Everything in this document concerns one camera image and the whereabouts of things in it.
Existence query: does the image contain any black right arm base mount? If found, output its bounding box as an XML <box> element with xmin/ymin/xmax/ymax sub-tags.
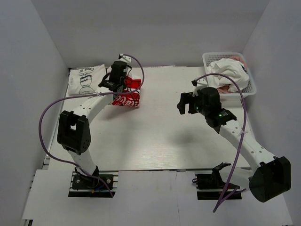
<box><xmin>192</xmin><ymin>162</ymin><xmax>231</xmax><ymax>201</ymax></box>

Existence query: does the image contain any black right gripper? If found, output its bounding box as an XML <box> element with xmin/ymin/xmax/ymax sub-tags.
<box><xmin>177</xmin><ymin>92</ymin><xmax>209</xmax><ymax>116</ymax></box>

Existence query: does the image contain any white t-shirt with red-black print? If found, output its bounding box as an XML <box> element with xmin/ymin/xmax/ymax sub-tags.
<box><xmin>110</xmin><ymin>73</ymin><xmax>142</xmax><ymax>107</ymax></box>

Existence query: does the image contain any white perforated plastic basket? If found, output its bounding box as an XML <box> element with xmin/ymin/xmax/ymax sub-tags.
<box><xmin>199</xmin><ymin>52</ymin><xmax>256</xmax><ymax>101</ymax></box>

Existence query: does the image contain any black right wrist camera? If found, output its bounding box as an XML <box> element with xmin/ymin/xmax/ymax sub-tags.
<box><xmin>193</xmin><ymin>85</ymin><xmax>222</xmax><ymax>116</ymax></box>

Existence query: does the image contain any crumpled white t-shirt in basket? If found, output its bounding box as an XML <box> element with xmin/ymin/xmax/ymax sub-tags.
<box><xmin>206</xmin><ymin>58</ymin><xmax>250</xmax><ymax>94</ymax></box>

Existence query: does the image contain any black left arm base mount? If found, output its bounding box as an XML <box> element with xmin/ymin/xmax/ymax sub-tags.
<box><xmin>68</xmin><ymin>170</ymin><xmax>119</xmax><ymax>198</ymax></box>

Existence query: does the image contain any folded white cartoon t-shirt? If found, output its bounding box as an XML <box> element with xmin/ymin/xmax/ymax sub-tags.
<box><xmin>68</xmin><ymin>65</ymin><xmax>107</xmax><ymax>96</ymax></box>

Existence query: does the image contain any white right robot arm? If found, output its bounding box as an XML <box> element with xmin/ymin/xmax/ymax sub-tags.
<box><xmin>177</xmin><ymin>88</ymin><xmax>291</xmax><ymax>202</ymax></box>

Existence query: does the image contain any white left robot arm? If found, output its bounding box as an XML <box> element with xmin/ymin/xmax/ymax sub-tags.
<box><xmin>57</xmin><ymin>73</ymin><xmax>127</xmax><ymax>188</ymax></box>

